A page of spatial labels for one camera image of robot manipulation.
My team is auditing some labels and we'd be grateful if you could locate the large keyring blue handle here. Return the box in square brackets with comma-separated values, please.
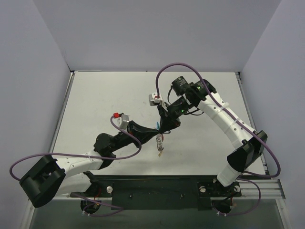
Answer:
[155, 133, 164, 157]

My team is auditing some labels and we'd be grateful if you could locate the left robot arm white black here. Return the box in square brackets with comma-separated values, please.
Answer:
[19, 121, 159, 208]

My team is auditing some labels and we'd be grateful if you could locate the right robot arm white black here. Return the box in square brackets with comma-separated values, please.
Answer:
[149, 76, 267, 195]

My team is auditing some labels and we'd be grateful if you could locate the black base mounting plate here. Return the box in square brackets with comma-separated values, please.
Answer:
[71, 174, 242, 210]

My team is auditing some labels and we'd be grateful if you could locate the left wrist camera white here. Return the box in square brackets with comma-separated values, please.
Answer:
[113, 113, 130, 130]

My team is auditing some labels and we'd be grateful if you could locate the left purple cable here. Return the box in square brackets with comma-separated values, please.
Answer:
[9, 115, 143, 218]

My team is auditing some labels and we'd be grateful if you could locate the aluminium rail frame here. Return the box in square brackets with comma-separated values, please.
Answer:
[23, 71, 286, 229]

